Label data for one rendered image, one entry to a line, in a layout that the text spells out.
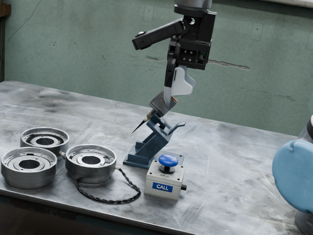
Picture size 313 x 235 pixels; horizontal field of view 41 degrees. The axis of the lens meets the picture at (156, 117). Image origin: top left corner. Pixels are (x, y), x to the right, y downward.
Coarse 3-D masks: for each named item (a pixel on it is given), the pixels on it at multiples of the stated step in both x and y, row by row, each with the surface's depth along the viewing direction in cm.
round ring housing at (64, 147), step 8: (32, 128) 94; (40, 128) 95; (48, 128) 96; (24, 136) 92; (40, 136) 94; (48, 136) 94; (64, 136) 95; (24, 144) 88; (40, 144) 94; (48, 144) 94; (56, 144) 91; (64, 144) 90; (56, 152) 88; (64, 152) 91
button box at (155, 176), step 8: (152, 168) 84; (160, 168) 83; (176, 168) 85; (184, 168) 86; (152, 176) 81; (160, 176) 81; (168, 176) 82; (176, 176) 82; (152, 184) 82; (160, 184) 81; (168, 184) 81; (176, 184) 81; (144, 192) 83; (152, 192) 82; (160, 192) 82; (168, 192) 82; (176, 192) 81; (176, 200) 82
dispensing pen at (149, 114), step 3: (174, 96) 92; (177, 99) 92; (150, 111) 93; (153, 111) 93; (147, 114) 94; (150, 114) 93; (153, 114) 93; (147, 117) 94; (144, 120) 94; (147, 120) 94; (141, 123) 95; (138, 126) 95; (135, 129) 96; (132, 132) 96
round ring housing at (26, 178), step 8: (8, 152) 83; (16, 152) 84; (24, 152) 86; (32, 152) 86; (40, 152) 86; (48, 152) 85; (8, 160) 82; (16, 160) 82; (24, 160) 83; (32, 160) 84; (40, 160) 84; (48, 160) 84; (56, 160) 82; (8, 168) 77; (16, 168) 80; (24, 168) 84; (32, 168) 84; (40, 168) 81; (48, 168) 79; (8, 176) 77; (16, 176) 77; (24, 176) 77; (32, 176) 77; (40, 176) 78; (48, 176) 80; (16, 184) 78; (24, 184) 78; (32, 184) 78; (40, 184) 79
